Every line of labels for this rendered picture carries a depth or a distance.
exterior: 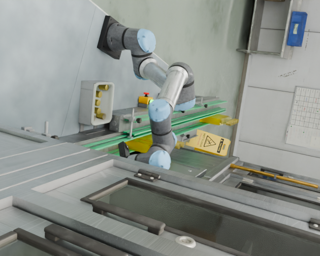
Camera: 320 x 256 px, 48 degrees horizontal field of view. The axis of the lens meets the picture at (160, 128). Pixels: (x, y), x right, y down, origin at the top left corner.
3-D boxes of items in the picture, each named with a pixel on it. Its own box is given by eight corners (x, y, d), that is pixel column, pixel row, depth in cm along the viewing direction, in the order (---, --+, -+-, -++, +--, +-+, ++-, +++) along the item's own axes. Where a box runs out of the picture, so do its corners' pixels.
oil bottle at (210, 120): (199, 121, 316) (230, 127, 303) (200, 115, 314) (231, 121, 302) (201, 121, 321) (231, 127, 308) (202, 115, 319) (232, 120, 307)
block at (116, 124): (107, 130, 202) (118, 132, 199) (109, 114, 200) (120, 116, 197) (112, 129, 205) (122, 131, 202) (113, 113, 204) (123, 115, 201)
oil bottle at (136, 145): (119, 147, 204) (152, 155, 195) (120, 137, 203) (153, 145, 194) (125, 145, 209) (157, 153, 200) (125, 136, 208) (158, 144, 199)
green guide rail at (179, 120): (122, 132, 204) (134, 135, 200) (123, 131, 203) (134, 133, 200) (218, 108, 358) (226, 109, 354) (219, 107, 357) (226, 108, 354)
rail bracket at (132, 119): (118, 135, 200) (137, 140, 194) (121, 106, 196) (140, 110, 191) (121, 135, 202) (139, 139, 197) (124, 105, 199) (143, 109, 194)
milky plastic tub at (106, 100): (78, 123, 187) (92, 126, 184) (82, 80, 183) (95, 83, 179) (98, 119, 203) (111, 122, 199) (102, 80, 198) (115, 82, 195)
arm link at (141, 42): (134, 24, 193) (156, 26, 186) (137, 48, 200) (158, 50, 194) (122, 32, 184) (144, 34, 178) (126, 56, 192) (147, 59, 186)
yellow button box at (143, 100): (137, 106, 239) (147, 108, 236) (138, 95, 238) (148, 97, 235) (142, 105, 246) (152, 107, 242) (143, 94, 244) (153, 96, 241)
